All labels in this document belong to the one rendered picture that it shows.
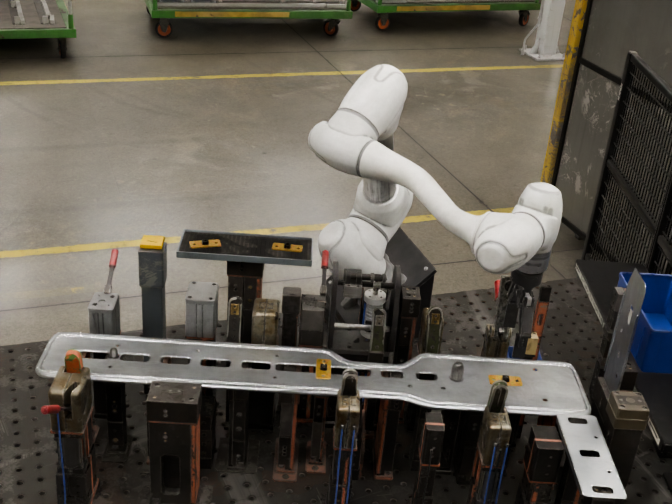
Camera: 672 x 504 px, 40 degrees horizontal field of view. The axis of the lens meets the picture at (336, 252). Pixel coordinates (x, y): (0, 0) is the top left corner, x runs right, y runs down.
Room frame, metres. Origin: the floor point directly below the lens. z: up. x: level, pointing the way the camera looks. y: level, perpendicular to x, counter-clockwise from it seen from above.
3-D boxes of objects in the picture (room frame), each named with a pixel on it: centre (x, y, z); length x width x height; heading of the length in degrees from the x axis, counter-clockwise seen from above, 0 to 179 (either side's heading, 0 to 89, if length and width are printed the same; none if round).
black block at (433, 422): (1.76, -0.27, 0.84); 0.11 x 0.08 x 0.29; 2
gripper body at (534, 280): (1.94, -0.46, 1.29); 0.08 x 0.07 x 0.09; 2
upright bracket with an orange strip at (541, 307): (2.10, -0.55, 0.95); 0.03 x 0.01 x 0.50; 92
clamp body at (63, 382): (1.72, 0.59, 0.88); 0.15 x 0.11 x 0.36; 2
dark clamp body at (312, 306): (2.12, 0.05, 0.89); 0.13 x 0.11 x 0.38; 2
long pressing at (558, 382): (1.92, 0.03, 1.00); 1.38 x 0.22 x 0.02; 92
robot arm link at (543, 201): (1.93, -0.45, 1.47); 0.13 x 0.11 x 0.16; 147
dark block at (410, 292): (2.15, -0.21, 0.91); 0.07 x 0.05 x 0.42; 2
